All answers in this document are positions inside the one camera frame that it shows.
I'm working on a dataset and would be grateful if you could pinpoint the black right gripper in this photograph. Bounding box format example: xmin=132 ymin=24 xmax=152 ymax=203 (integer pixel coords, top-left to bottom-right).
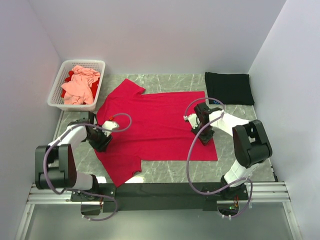
xmin=191 ymin=122 xmax=215 ymax=147

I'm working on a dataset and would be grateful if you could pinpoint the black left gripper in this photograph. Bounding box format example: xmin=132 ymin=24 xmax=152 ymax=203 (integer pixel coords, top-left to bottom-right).
xmin=85 ymin=125 xmax=113 ymax=153

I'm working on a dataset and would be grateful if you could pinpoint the red t shirt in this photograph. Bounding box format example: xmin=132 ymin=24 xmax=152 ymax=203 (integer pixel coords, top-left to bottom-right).
xmin=61 ymin=70 xmax=102 ymax=105
xmin=96 ymin=79 xmax=205 ymax=187

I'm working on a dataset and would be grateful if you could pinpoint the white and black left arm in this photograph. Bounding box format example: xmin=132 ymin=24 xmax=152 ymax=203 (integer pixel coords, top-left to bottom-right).
xmin=35 ymin=111 xmax=113 ymax=201

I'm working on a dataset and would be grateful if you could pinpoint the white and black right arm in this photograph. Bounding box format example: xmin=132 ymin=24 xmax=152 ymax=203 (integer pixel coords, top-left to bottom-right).
xmin=183 ymin=102 xmax=273 ymax=200

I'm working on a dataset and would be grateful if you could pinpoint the folded black t shirt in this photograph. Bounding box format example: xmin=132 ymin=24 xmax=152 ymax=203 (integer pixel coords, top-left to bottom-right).
xmin=204 ymin=72 xmax=255 ymax=106

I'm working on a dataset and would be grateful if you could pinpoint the pink t shirt in basket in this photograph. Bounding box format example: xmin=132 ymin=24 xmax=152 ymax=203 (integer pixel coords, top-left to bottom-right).
xmin=60 ymin=65 xmax=102 ymax=106

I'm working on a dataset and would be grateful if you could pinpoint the red t shirt in basket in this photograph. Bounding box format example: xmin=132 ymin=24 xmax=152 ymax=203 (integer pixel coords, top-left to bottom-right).
xmin=61 ymin=70 xmax=102 ymax=105

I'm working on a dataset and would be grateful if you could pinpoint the white plastic laundry basket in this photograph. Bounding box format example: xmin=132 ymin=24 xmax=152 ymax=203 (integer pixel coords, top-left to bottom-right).
xmin=47 ymin=59 xmax=106 ymax=112

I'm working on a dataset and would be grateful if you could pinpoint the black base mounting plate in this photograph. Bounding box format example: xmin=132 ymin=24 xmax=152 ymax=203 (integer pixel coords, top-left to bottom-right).
xmin=70 ymin=182 xmax=249 ymax=215

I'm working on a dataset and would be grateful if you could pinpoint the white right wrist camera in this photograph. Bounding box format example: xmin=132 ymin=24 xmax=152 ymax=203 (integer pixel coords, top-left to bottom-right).
xmin=183 ymin=113 xmax=200 ymax=129

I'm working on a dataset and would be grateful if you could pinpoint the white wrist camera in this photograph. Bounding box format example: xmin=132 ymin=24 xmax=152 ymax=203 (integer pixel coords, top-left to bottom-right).
xmin=101 ymin=120 xmax=120 ymax=137
xmin=183 ymin=113 xmax=200 ymax=129

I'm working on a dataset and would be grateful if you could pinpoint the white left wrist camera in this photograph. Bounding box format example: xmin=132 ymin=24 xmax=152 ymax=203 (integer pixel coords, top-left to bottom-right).
xmin=101 ymin=120 xmax=120 ymax=137

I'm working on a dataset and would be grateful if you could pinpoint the aluminium rail frame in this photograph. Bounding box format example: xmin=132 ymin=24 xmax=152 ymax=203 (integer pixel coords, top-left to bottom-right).
xmin=15 ymin=181 xmax=303 ymax=240

